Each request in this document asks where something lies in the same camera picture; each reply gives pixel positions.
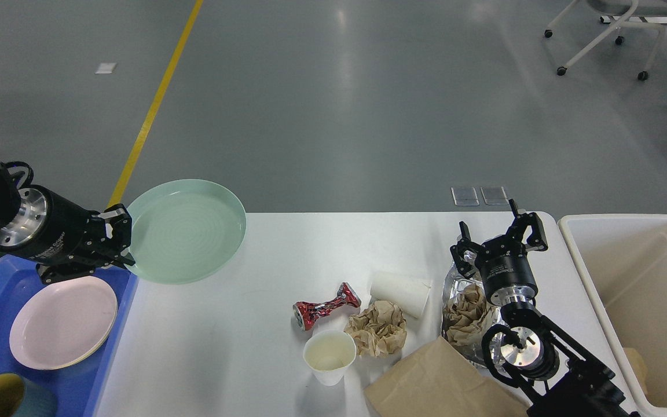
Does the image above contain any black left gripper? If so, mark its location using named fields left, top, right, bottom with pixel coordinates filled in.
left=0, top=185, right=135, bottom=285

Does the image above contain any beige plastic bin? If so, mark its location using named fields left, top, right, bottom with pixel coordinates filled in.
left=558, top=214, right=667, bottom=416

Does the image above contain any white office chair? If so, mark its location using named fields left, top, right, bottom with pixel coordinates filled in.
left=556, top=1, right=667, bottom=82

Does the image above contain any upright white paper cup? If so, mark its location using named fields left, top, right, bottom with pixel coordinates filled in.
left=302, top=330, right=357, bottom=386

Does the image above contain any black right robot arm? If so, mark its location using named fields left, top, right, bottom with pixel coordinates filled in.
left=450, top=200, right=628, bottom=416

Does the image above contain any green plate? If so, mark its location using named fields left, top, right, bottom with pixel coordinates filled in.
left=126, top=179, right=247, bottom=285

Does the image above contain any floor outlet cover left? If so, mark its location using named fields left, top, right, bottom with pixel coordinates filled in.
left=452, top=186, right=480, bottom=207

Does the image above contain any lying white paper cup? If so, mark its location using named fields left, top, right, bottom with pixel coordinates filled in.
left=370, top=272, right=431, bottom=319

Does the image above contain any floor outlet cover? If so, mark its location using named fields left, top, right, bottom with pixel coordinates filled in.
left=480, top=186, right=510, bottom=206
left=452, top=186, right=480, bottom=207

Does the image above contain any flat brown paper bag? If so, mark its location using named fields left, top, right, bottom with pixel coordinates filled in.
left=364, top=337, right=529, bottom=416

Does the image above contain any crushed red can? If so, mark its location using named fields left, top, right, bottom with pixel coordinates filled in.
left=293, top=282, right=362, bottom=331

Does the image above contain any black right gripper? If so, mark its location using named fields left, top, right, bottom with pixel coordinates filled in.
left=450, top=200, right=548, bottom=306

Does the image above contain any crumpled brown paper in bag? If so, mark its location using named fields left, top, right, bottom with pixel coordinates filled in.
left=442, top=283, right=498, bottom=348

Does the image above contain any blue plastic tray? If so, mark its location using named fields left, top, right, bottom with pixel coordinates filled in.
left=0, top=255, right=138, bottom=416

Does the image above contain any pink plate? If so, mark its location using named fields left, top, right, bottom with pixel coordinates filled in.
left=9, top=276, right=118, bottom=371

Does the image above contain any white floor tag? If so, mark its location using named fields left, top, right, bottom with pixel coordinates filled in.
left=94, top=63, right=117, bottom=75

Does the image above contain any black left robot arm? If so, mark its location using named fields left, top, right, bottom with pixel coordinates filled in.
left=0, top=161, right=135, bottom=285

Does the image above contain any crumpled brown paper ball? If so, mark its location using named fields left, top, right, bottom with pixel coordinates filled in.
left=344, top=301, right=408, bottom=358

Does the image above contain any floor outlet cover right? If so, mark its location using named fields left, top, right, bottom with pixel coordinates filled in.
left=480, top=186, right=510, bottom=206

